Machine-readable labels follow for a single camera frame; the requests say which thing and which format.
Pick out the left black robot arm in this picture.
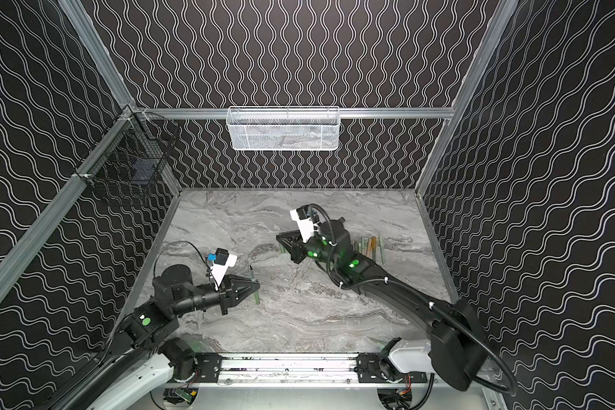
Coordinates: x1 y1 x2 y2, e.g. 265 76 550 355
43 264 260 409

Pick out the aluminium frame left bar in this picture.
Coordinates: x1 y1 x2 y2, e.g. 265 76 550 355
0 106 134 329

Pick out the black wire mesh basket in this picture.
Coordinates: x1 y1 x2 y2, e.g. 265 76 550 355
80 108 180 208

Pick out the aluminium frame back bar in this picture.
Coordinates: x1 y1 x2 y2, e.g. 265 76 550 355
133 106 454 121

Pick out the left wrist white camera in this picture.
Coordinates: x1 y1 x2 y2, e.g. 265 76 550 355
207 248 238 290

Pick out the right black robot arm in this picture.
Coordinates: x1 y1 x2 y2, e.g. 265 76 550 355
276 220 518 396

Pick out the wrist white camera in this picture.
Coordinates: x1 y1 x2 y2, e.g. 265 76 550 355
207 248 238 290
290 204 320 244

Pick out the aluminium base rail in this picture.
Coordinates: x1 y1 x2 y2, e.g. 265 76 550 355
96 351 498 386

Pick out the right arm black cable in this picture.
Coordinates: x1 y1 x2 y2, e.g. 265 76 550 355
306 202 519 398

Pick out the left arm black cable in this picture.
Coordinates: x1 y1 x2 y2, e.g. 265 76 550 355
152 239 211 278

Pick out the white wire mesh basket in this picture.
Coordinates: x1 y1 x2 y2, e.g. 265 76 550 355
225 114 342 151

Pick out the aluminium frame bar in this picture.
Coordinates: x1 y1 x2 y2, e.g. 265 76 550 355
133 106 454 121
0 106 134 329

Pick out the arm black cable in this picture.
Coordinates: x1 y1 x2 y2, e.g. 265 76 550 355
152 239 211 278
306 202 519 398

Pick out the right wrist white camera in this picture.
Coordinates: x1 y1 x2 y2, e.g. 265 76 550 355
290 204 320 244

